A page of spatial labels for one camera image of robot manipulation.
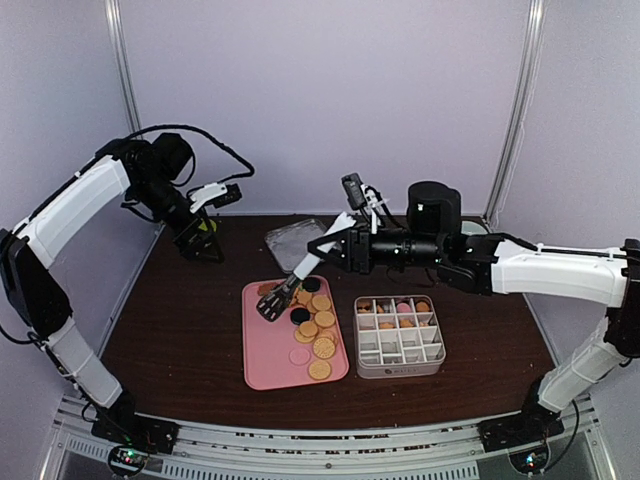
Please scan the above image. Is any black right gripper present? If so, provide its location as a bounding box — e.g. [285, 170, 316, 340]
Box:
[306, 223, 444, 277]

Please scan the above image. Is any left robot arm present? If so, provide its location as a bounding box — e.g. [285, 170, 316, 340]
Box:
[1, 132, 237, 444]

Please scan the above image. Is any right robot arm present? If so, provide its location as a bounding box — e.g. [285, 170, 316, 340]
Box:
[294, 181, 639, 442]

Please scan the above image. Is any black sandwich cookie right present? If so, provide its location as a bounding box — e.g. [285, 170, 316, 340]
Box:
[302, 277, 321, 293]

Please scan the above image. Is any black sandwich cookie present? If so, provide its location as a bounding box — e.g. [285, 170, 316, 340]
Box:
[290, 307, 311, 325]
[302, 277, 321, 293]

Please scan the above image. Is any brown leaf cookie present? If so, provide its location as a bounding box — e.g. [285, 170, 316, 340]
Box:
[257, 282, 278, 297]

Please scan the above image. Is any black sandwich cookie centre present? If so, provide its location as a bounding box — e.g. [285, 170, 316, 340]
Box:
[290, 307, 311, 325]

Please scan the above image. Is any silver divided cookie tin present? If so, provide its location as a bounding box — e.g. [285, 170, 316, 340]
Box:
[354, 294, 447, 380]

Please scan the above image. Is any round dotted biscuit top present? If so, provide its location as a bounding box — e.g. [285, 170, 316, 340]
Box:
[313, 337, 336, 360]

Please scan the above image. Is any round dotted biscuit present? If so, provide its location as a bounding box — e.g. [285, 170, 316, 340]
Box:
[307, 360, 332, 381]
[313, 337, 336, 360]

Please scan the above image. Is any pink plastic tray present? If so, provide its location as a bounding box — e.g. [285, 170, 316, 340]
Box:
[242, 277, 350, 391]

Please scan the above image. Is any pink sandwich cookie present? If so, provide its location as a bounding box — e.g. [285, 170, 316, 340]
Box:
[289, 348, 311, 366]

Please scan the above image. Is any round dotted biscuit bottom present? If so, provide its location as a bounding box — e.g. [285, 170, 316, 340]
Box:
[307, 360, 332, 381]

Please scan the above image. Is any celadon ceramic bowl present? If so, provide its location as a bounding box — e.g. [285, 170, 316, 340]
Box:
[461, 220, 488, 236]

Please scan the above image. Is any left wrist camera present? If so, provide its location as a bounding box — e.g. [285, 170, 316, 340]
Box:
[188, 182, 242, 211]

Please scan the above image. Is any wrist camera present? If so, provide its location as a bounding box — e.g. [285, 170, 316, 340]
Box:
[188, 182, 242, 211]
[341, 173, 367, 211]

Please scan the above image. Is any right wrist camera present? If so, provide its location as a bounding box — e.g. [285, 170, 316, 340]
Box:
[341, 173, 367, 211]

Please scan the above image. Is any black braided cable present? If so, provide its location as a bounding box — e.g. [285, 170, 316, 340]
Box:
[99, 121, 256, 181]

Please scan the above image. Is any left metal frame post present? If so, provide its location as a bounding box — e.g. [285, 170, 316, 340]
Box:
[104, 0, 142, 133]

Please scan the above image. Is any metal frame post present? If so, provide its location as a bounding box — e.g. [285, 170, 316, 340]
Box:
[483, 0, 546, 229]
[104, 0, 142, 133]

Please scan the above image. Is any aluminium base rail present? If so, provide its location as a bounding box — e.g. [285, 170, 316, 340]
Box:
[34, 395, 619, 479]

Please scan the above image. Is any right metal frame post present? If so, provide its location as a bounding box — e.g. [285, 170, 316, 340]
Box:
[483, 0, 546, 229]

